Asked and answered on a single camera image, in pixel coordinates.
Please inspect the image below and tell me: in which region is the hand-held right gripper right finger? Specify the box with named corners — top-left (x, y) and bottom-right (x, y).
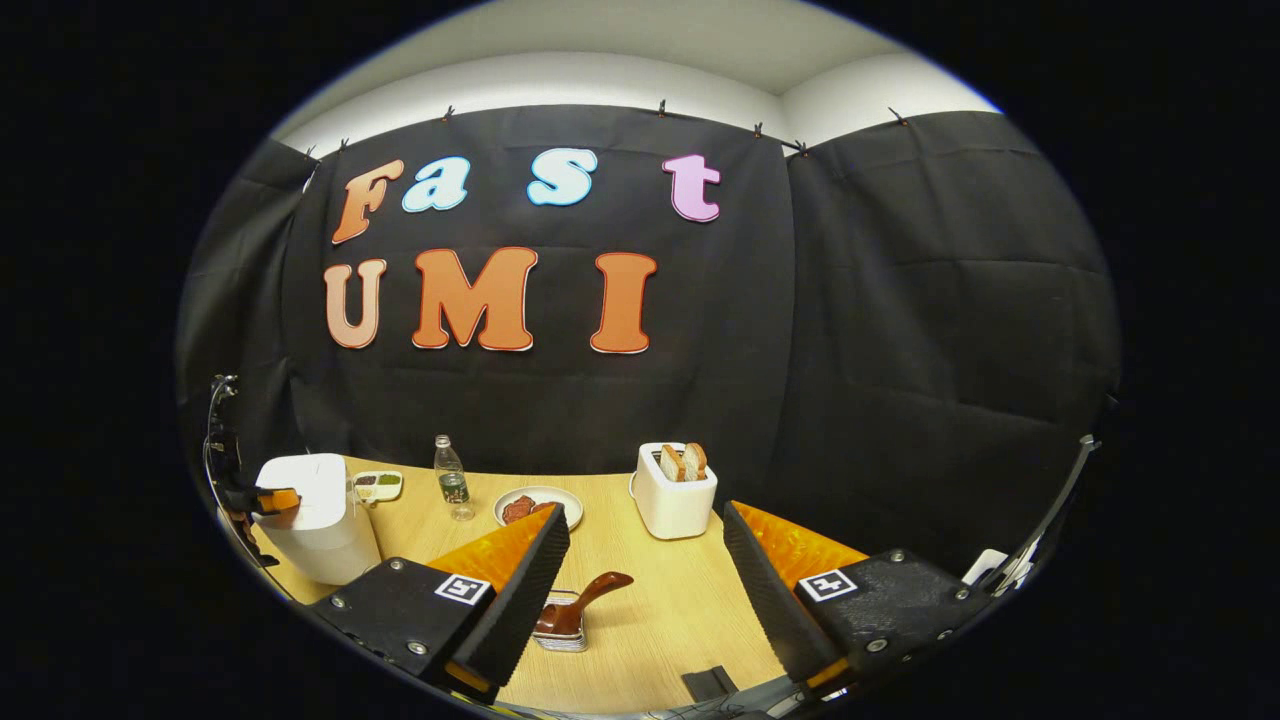
top-left (722, 500), bottom-right (1001, 701)

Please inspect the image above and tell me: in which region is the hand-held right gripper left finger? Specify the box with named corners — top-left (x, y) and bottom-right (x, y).
top-left (305, 503), bottom-right (571, 704)

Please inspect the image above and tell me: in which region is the white rice cooker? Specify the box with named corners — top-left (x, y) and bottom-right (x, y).
top-left (250, 453), bottom-right (382, 586)

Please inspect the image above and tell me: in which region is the metal wire chopstick holder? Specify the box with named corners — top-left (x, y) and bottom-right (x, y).
top-left (533, 590), bottom-right (591, 653)

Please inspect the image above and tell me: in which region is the brown wooden spoon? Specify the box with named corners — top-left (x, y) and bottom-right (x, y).
top-left (535, 571), bottom-right (634, 638)

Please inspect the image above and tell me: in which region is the white round plate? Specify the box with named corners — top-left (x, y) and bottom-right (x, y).
top-left (494, 486), bottom-right (584, 531)

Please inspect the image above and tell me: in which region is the clear plastic water bottle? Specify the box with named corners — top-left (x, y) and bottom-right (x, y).
top-left (434, 435), bottom-right (476, 522)

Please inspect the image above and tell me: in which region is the white toaster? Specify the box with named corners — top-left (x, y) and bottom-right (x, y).
top-left (630, 442), bottom-right (718, 541)

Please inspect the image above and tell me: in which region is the black backdrop cloth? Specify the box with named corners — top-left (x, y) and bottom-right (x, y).
top-left (178, 105), bottom-right (1121, 581)

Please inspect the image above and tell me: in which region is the black table bracket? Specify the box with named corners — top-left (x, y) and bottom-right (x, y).
top-left (682, 665), bottom-right (741, 702)

